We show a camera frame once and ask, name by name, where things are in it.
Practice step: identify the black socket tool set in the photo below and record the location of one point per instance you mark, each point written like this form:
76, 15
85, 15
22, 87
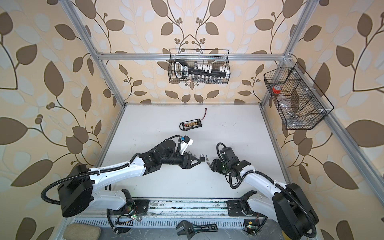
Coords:
182, 70

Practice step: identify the black wire basket back wall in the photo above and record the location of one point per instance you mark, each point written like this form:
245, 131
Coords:
215, 57

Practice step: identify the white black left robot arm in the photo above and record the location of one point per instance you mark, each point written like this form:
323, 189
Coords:
85, 189

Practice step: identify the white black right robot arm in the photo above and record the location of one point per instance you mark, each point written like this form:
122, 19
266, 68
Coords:
286, 204

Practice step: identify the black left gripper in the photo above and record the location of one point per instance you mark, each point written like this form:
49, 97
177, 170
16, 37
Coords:
187, 164

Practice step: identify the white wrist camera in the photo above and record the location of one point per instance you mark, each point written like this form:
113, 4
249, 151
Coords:
228, 156
183, 143

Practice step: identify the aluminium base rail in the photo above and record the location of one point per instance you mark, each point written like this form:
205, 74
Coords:
168, 212

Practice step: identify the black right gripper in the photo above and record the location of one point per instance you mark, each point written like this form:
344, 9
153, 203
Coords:
215, 166

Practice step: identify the black charging board yellow connectors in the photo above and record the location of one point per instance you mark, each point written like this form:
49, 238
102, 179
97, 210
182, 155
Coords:
189, 125

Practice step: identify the black adjustable wrench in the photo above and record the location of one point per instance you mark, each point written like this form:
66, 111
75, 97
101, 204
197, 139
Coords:
189, 230

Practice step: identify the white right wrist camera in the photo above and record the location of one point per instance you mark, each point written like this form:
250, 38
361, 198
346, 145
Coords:
228, 156

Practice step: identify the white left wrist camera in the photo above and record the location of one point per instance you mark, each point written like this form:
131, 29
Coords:
183, 143

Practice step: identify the black wire basket wall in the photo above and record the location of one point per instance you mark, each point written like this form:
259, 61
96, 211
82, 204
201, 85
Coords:
302, 104
215, 57

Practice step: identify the black wire basket right wall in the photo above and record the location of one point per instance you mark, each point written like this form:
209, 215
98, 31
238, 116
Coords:
302, 104

